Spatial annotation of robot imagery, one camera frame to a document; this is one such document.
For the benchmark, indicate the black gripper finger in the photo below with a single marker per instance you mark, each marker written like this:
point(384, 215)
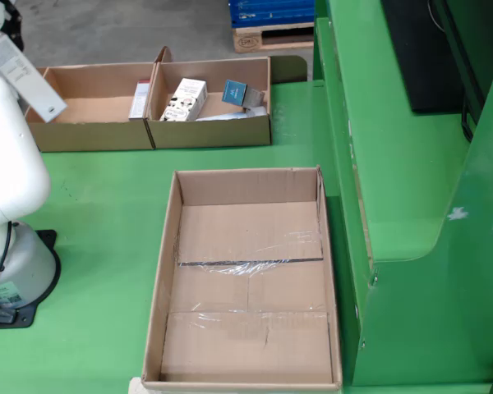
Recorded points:
point(16, 28)

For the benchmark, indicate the tall white product box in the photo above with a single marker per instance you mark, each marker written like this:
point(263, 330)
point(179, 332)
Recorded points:
point(29, 82)

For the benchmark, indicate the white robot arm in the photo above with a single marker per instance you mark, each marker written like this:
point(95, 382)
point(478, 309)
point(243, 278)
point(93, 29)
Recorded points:
point(12, 172)

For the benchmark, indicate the open brown cardboard box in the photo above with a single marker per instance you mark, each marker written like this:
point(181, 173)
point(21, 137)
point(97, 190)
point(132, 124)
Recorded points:
point(98, 135)
point(209, 133)

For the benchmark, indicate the slim white pink box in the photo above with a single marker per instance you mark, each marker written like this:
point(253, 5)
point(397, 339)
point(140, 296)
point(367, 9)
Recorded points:
point(139, 102)

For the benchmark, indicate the white box black spot print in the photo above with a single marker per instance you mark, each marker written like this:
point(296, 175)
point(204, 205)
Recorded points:
point(185, 100)

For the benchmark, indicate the small blue logo box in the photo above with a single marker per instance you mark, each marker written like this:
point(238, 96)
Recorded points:
point(234, 92)

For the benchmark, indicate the large shallow cardboard tray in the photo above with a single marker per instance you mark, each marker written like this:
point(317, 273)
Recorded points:
point(246, 340)

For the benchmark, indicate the wooden pallet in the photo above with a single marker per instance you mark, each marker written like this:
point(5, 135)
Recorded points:
point(246, 41)

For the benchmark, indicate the green metal cabinet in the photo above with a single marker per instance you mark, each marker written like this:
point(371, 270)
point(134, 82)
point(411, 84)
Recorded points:
point(415, 205)

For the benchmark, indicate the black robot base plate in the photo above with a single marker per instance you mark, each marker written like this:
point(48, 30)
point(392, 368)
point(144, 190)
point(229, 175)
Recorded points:
point(24, 318)

